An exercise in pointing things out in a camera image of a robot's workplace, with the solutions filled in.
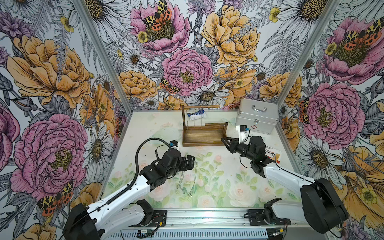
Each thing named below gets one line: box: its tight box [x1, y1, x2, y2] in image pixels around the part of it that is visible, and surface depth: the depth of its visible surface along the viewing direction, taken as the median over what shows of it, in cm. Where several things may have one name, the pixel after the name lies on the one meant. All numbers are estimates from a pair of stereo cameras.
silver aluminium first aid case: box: [235, 98, 279, 135], surface depth 104 cm
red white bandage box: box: [265, 145, 282, 165], surface depth 95 cm
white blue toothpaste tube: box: [187, 108, 207, 121], surface depth 118 cm
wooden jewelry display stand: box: [181, 105, 228, 147], surface depth 107 cm
